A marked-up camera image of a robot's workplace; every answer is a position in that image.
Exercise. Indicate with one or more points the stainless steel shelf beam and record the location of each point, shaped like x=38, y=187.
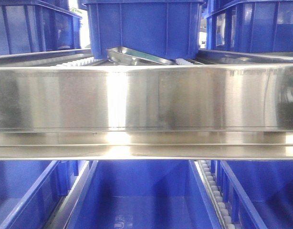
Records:
x=242, y=112

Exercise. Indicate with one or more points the blue bin lower centre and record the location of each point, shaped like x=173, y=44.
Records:
x=143, y=194

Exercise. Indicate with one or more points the blue bin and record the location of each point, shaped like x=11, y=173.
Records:
x=143, y=194
x=31, y=190
x=165, y=28
x=37, y=26
x=249, y=25
x=257, y=194

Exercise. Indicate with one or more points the blue bin upper centre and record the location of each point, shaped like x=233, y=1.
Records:
x=165, y=28

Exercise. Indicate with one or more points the white roller track right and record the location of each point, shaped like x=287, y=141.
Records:
x=214, y=194

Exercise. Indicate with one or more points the blue bin lower right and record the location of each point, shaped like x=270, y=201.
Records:
x=257, y=194

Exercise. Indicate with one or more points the blue bin upper right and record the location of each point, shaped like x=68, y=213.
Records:
x=249, y=25

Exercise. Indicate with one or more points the blue bin lower left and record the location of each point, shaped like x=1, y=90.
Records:
x=31, y=190

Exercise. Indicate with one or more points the blue bin upper left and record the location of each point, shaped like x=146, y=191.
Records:
x=37, y=26

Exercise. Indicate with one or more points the steel guide rail upper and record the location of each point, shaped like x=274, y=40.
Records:
x=130, y=57

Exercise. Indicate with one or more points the steel divider rail left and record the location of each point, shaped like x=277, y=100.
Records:
x=63, y=212

